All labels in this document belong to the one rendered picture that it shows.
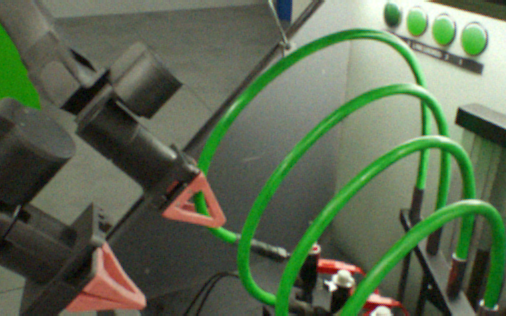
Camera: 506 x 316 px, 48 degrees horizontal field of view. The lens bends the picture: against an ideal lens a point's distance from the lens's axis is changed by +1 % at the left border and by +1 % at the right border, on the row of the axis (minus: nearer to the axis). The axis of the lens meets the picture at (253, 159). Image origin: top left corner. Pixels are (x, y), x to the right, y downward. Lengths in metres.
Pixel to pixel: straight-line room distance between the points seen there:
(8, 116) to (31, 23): 0.30
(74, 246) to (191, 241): 0.63
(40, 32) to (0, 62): 3.23
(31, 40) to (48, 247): 0.30
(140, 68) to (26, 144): 0.21
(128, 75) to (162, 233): 0.51
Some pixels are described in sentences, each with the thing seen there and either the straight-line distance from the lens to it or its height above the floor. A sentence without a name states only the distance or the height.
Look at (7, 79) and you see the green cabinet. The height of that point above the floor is 0.36.
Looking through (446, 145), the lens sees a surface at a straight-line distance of 0.64.
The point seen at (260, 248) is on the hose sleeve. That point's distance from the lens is 0.77.
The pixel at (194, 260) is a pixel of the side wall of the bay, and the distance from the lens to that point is 1.16.
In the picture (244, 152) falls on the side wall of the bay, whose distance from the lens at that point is 1.08.
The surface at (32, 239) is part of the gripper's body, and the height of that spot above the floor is 1.32.
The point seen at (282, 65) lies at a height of 1.39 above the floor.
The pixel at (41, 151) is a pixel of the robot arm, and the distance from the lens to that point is 0.46.
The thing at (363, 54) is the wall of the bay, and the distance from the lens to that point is 1.10.
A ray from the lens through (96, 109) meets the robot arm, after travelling 0.64.
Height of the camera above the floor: 1.60
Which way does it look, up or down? 27 degrees down
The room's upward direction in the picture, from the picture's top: 1 degrees clockwise
